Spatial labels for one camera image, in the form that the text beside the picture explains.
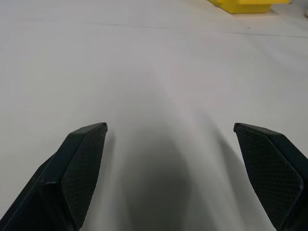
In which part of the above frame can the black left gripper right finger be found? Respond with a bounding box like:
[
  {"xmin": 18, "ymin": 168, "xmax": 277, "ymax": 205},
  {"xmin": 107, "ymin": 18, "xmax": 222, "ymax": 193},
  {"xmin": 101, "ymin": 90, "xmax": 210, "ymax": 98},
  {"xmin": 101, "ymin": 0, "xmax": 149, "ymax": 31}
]
[{"xmin": 233, "ymin": 122, "xmax": 308, "ymax": 231}]

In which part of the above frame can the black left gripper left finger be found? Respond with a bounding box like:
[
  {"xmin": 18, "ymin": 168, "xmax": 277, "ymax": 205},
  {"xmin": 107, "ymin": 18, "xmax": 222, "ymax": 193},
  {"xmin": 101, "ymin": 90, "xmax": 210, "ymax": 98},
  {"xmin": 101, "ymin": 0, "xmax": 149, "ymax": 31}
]
[{"xmin": 0, "ymin": 122, "xmax": 108, "ymax": 231}]

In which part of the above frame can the yellow plastic block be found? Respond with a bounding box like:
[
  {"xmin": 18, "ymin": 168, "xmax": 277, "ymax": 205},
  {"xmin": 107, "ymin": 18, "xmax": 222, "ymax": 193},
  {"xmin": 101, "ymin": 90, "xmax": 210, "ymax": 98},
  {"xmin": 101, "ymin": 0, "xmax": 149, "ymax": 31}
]
[{"xmin": 208, "ymin": 0, "xmax": 273, "ymax": 14}]

